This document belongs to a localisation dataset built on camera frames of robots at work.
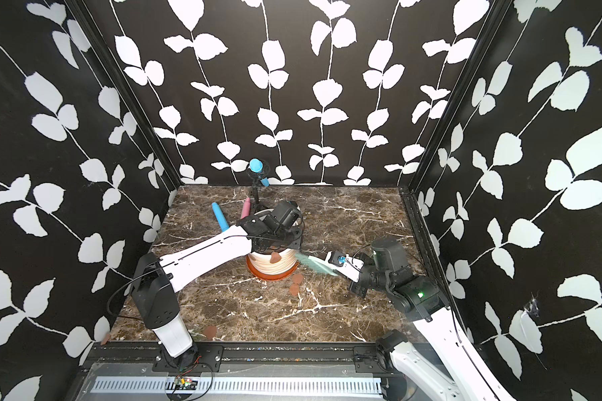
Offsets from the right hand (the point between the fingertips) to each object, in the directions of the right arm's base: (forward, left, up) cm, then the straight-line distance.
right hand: (336, 261), depth 69 cm
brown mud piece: (+5, +13, -24) cm, 28 cm away
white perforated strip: (-27, +27, -24) cm, 45 cm away
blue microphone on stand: (+39, +28, +2) cm, 48 cm away
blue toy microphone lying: (+29, +45, -21) cm, 58 cm away
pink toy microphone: (+37, +37, -22) cm, 57 cm away
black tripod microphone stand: (+34, +30, -14) cm, 47 cm away
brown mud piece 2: (+2, +13, -24) cm, 28 cm away
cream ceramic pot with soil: (+6, +25, -16) cm, 30 cm away
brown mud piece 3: (-13, +40, -25) cm, 49 cm away
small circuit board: (-27, +44, -24) cm, 57 cm away
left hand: (+13, +10, -6) cm, 17 cm away
